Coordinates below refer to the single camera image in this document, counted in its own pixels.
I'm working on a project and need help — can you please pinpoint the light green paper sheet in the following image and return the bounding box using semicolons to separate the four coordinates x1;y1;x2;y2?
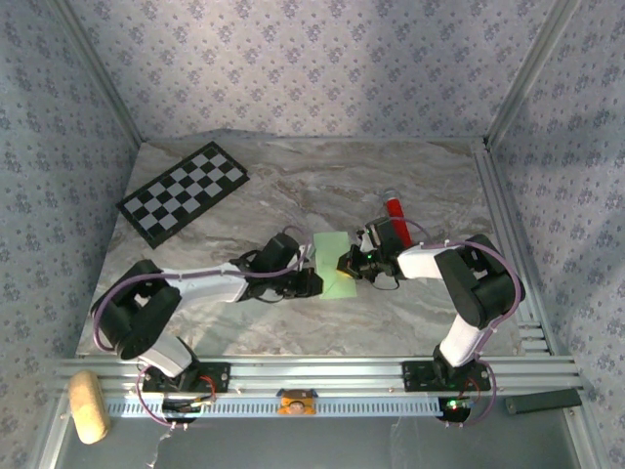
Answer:
312;231;357;300

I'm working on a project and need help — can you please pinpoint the red glitter tube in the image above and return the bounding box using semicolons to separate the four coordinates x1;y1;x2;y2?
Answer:
380;189;414;245

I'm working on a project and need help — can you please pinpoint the orange cartoon figure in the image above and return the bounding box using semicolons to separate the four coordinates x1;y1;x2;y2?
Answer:
275;388;318;417

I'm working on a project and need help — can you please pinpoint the black and white checkerboard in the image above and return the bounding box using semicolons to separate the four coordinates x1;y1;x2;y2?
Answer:
115;141;252;250

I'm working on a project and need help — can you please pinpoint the flat black bar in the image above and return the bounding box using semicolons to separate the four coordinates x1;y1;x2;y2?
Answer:
503;388;584;416

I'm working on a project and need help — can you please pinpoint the tan cork block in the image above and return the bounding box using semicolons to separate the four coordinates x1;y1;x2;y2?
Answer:
66;369;110;446

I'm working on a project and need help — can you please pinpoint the long aluminium mounting rail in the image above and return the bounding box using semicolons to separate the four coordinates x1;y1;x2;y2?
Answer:
53;355;585;397

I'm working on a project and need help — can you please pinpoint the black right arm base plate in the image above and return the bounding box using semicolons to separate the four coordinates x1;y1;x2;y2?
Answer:
400;360;492;394

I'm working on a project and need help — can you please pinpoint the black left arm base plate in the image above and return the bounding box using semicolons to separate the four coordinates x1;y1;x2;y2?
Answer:
141;361;231;395

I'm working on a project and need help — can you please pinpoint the white slotted cable duct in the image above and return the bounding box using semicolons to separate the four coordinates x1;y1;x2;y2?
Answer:
104;396;443;419

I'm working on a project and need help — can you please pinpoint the aluminium side rail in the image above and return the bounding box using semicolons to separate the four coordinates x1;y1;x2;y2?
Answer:
472;149;558;358

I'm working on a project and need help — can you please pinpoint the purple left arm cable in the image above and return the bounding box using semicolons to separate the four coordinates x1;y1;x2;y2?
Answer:
91;224;316;431

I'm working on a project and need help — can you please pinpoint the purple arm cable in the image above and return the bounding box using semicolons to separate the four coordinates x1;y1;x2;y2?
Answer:
91;224;316;431
402;217;526;430

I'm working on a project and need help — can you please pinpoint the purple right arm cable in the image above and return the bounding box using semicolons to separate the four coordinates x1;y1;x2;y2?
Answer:
402;217;526;430

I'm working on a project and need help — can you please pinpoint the aluminium frame post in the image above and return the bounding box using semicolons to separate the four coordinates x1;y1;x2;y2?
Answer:
48;0;147;146
485;0;585;148

